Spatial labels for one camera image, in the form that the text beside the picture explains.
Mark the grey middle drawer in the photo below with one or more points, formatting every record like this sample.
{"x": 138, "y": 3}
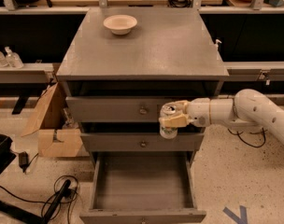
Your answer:
{"x": 102, "y": 142}

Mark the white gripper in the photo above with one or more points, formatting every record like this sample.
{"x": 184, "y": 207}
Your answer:
{"x": 198, "y": 111}

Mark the brown cardboard box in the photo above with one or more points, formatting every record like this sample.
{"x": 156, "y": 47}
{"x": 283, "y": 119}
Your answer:
{"x": 48, "y": 120}

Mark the grey top drawer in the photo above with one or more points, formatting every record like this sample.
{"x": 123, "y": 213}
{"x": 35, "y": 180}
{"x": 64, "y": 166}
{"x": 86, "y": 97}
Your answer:
{"x": 116, "y": 109}

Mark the black stand leg left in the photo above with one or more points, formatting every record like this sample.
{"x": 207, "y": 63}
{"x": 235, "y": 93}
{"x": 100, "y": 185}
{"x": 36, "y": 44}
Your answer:
{"x": 29, "y": 218}

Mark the grey bottom drawer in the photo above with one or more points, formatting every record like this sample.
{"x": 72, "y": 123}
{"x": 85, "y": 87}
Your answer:
{"x": 142, "y": 188}

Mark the black bin left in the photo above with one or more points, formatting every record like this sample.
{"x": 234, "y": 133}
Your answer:
{"x": 6, "y": 155}

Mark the black power adapter left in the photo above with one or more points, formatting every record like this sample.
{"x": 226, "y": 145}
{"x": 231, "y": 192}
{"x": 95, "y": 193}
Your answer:
{"x": 23, "y": 161}

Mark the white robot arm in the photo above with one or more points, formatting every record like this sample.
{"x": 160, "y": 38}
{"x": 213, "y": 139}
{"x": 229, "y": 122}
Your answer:
{"x": 248, "y": 111}

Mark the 7up soda can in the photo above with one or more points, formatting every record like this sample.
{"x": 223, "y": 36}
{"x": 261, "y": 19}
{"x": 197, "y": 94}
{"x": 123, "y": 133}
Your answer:
{"x": 167, "y": 132}

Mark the grey drawer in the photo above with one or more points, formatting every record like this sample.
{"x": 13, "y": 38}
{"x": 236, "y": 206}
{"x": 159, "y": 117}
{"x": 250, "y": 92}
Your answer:
{"x": 142, "y": 188}
{"x": 102, "y": 142}
{"x": 116, "y": 109}

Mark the grey wooden drawer cabinet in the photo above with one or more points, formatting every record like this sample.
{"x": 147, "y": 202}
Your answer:
{"x": 169, "y": 54}

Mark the small white pump bottle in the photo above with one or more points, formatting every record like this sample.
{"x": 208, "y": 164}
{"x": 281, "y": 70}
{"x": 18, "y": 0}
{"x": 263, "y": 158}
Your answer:
{"x": 218, "y": 44}

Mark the white ceramic bowl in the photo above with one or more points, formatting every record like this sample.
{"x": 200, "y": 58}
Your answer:
{"x": 120, "y": 24}

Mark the clear sanitizer bottle right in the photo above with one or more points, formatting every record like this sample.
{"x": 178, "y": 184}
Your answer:
{"x": 13, "y": 58}

